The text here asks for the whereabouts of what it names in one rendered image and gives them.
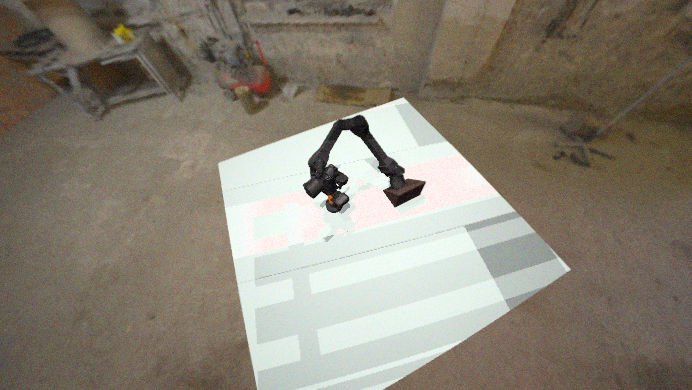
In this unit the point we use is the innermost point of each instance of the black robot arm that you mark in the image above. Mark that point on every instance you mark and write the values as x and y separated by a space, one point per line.
321 176

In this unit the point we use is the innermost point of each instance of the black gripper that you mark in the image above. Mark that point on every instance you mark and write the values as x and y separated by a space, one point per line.
340 198

